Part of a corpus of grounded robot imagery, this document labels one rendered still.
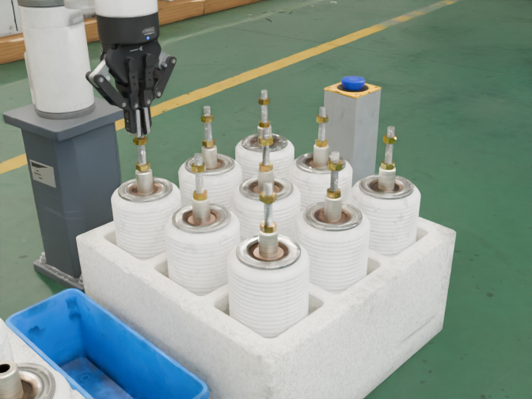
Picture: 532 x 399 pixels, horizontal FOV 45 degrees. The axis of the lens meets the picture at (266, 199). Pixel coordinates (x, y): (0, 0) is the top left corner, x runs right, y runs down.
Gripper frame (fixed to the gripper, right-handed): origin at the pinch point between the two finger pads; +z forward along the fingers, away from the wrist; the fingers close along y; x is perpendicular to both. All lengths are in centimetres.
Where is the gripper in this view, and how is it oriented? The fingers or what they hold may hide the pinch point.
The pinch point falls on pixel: (138, 120)
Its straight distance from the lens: 87.6
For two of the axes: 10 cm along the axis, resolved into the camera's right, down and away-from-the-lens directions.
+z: 0.0, 8.9, 4.6
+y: 6.8, -3.4, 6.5
